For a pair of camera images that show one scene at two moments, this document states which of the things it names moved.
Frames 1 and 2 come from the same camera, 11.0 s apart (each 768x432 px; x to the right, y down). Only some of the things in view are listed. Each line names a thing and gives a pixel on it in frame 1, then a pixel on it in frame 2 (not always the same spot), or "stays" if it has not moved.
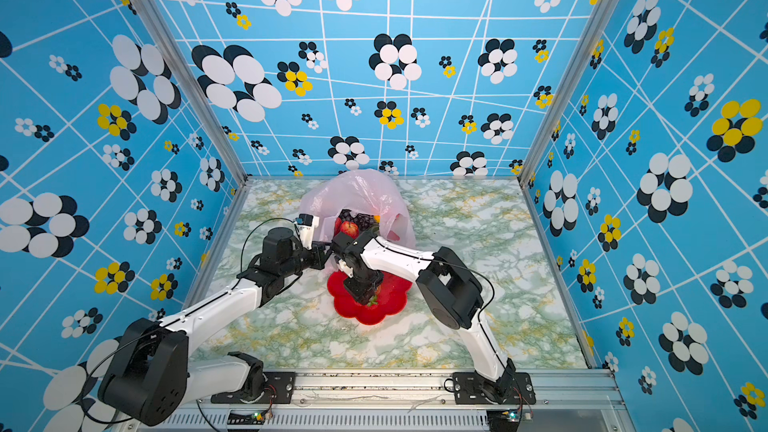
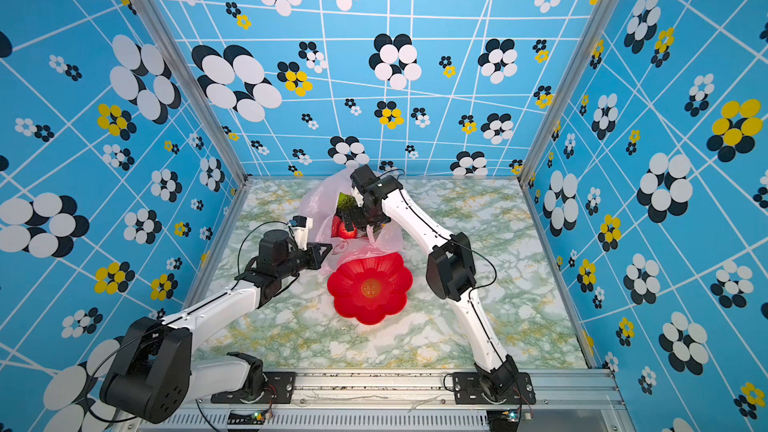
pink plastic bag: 364,193 stays
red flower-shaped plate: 392,298 stays
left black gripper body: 313,258 stays
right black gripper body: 360,285 → 363,218
